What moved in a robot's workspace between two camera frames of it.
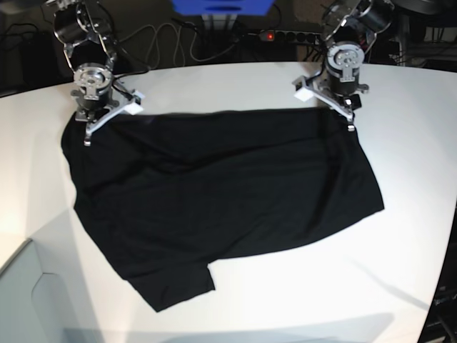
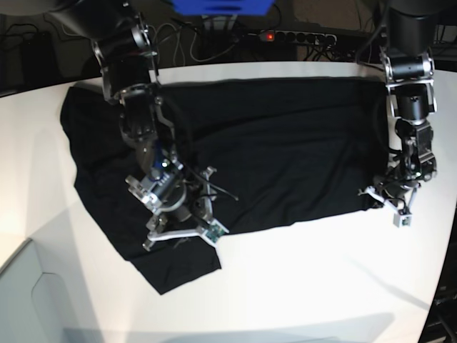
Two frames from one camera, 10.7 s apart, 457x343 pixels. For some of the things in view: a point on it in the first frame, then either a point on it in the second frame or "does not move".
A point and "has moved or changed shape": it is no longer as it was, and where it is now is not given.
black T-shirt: (163, 196) has moved or changed shape
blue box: (223, 8) does not move
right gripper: (338, 93) -> (400, 194)
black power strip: (290, 36) does not move
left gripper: (97, 105) -> (178, 204)
